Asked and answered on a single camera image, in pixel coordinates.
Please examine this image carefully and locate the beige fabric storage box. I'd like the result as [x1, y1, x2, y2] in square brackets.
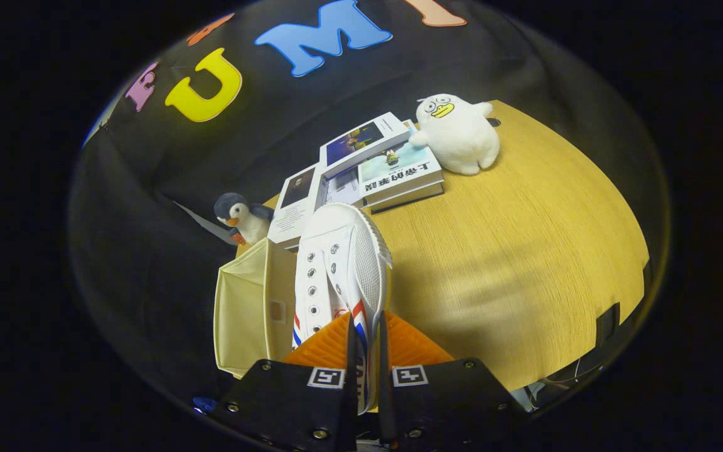
[213, 237, 299, 379]

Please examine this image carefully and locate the book with blue cover picture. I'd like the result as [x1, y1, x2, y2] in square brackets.
[319, 112, 411, 180]

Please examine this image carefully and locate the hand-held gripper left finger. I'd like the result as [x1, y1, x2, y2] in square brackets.
[222, 312, 360, 452]

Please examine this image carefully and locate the dark grey book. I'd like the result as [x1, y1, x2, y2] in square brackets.
[368, 182, 446, 214]

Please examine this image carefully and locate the white duck plush toy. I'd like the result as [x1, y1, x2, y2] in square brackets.
[409, 94, 501, 176]

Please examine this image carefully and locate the thick book with sky cover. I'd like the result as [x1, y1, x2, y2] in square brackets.
[357, 141, 445, 205]

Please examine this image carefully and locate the black table clamp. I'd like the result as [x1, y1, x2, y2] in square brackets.
[596, 303, 621, 347]

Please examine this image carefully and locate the white canvas shoe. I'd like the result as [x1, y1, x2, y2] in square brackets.
[291, 202, 394, 415]

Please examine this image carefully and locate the penguin plush toy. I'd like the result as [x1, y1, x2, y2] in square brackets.
[213, 192, 274, 247]

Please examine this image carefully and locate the white book with text cover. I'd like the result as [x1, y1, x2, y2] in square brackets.
[321, 166, 365, 211]

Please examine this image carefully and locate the white book with portrait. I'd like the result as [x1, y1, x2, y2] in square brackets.
[267, 162, 324, 250]

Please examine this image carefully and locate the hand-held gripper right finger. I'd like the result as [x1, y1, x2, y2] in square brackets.
[376, 311, 530, 452]

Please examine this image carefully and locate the black backdrop cloth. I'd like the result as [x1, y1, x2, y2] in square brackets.
[68, 0, 670, 402]

